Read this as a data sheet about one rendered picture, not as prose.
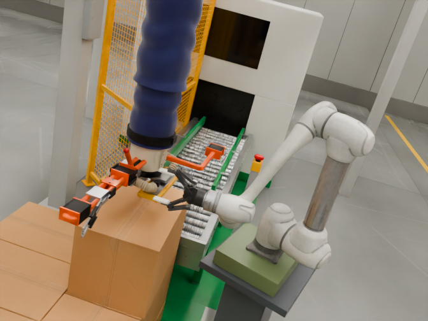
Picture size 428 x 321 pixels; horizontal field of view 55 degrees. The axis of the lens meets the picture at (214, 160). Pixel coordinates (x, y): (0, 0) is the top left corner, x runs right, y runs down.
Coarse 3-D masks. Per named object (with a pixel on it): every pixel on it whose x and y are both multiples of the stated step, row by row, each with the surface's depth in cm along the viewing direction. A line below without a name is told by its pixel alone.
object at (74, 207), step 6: (66, 204) 142; (72, 204) 142; (78, 204) 143; (84, 204) 144; (90, 204) 145; (60, 210) 140; (66, 210) 139; (72, 210) 139; (78, 210) 140; (84, 210) 141; (90, 210) 147; (60, 216) 141; (78, 216) 139; (84, 216) 143; (72, 222) 140; (78, 222) 140
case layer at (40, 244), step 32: (0, 224) 236; (32, 224) 242; (64, 224) 249; (0, 256) 213; (32, 256) 219; (64, 256) 224; (0, 288) 195; (32, 288) 199; (64, 288) 204; (160, 288) 230; (0, 320) 179; (32, 320) 183; (64, 320) 186; (96, 320) 191; (128, 320) 195
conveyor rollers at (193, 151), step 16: (192, 144) 413; (208, 144) 421; (224, 144) 434; (240, 144) 442; (192, 160) 379; (224, 160) 393; (192, 176) 346; (208, 176) 353; (224, 176) 360; (192, 208) 302; (192, 224) 286
